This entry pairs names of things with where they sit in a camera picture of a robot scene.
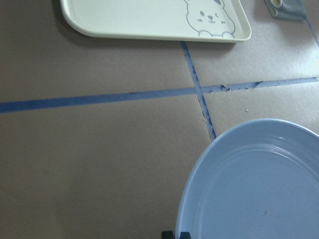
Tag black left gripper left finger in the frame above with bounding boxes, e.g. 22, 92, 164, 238
161, 231, 173, 239

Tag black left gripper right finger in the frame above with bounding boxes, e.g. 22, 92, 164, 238
179, 232, 191, 239

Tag blue plate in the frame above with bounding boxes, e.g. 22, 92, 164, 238
175, 119, 319, 239

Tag cream bear tray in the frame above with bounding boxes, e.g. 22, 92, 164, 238
60, 0, 252, 43

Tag grey yellow folded cloth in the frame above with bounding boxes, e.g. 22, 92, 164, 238
264, 0, 307, 21

